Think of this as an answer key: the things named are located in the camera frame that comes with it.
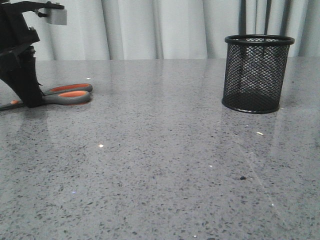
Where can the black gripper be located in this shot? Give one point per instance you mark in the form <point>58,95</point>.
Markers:
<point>16,38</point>

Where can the grey and orange scissors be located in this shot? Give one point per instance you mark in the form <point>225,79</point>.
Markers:
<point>73,94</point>

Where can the black mesh pen bucket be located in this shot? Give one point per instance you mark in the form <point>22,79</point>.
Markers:
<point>254,72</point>

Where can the grey pleated curtain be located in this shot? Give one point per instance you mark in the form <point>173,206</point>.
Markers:
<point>172,29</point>

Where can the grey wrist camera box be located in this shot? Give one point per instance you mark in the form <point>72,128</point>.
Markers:
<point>54,16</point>

